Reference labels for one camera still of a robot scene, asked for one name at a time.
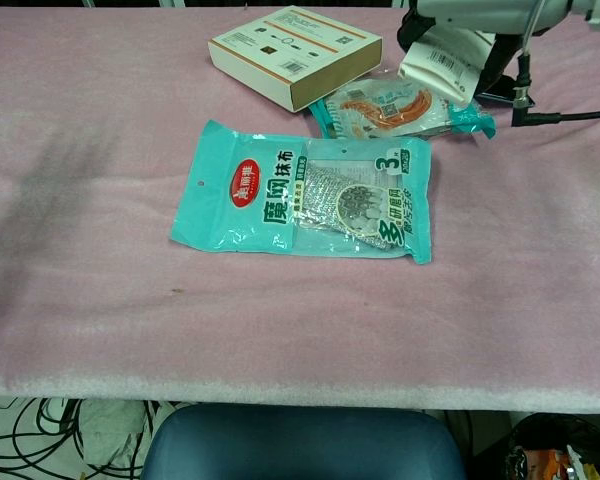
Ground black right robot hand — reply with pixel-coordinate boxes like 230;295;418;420
396;8;521;97

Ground slim white cardboard box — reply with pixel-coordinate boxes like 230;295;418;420
398;27;497;107

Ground black smartphone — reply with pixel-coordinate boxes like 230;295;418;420
478;74;536;108

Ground teal package with orange item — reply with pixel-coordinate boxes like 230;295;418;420
308;76;497;142

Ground white square box orange stripes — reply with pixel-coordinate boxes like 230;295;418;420
207;5;384;113

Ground teal scouring cloth package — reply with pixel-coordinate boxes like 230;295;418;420
169;118;434;266

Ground black trash bag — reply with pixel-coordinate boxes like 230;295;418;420
503;413;600;480

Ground orange snack wrapper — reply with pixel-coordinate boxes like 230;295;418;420
522;446;600;480

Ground blue padded chair seat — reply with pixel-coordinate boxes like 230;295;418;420
140;403;469;480

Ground pink foam table mat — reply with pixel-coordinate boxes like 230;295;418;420
0;6;600;416

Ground white crumpled plastic bag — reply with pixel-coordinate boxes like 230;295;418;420
78;399;157;467

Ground black arm cable with connector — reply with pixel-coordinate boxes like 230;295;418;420
510;0;600;129

